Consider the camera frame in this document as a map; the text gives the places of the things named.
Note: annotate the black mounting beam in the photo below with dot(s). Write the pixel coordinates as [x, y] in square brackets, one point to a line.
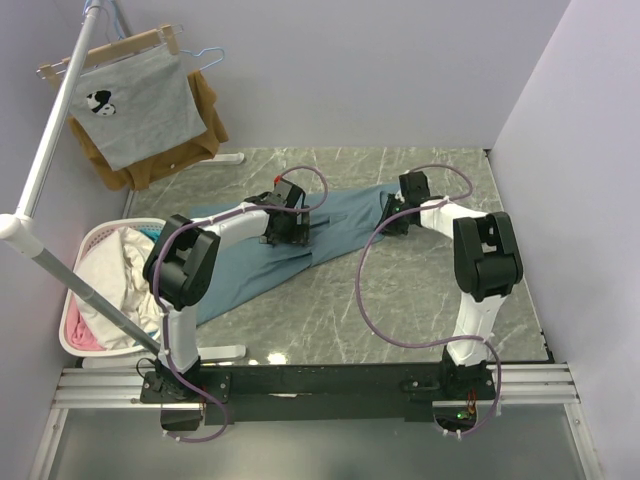
[404, 391]

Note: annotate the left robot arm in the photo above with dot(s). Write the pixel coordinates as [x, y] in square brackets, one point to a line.
[180, 269]

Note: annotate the white clothes rack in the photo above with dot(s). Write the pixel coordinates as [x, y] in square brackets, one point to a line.
[16, 227]

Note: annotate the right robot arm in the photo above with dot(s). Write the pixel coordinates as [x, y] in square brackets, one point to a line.
[486, 262]

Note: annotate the pink garment in basket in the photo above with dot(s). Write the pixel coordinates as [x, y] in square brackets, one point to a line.
[78, 335]

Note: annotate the white perforated laundry basket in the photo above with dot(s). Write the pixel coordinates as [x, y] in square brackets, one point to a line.
[94, 237]

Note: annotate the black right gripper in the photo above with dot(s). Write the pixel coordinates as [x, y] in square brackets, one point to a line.
[392, 200]

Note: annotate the grey panda t shirt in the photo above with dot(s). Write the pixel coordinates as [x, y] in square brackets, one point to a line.
[137, 108]

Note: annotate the teal garment in basket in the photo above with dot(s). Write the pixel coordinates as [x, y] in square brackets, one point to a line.
[151, 234]

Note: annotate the blue wire hanger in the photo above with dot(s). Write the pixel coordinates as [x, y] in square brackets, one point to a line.
[117, 29]

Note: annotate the blue t shirt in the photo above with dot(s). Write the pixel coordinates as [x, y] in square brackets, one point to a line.
[342, 224]

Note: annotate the wooden clip hanger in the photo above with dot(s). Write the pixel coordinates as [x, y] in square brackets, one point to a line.
[116, 51]

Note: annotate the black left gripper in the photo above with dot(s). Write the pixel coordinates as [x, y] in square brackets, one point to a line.
[297, 235]

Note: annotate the brown hanging shirt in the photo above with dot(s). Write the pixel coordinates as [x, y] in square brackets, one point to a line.
[139, 176]

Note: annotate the aluminium rail frame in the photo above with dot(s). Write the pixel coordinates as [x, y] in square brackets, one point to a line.
[114, 388]

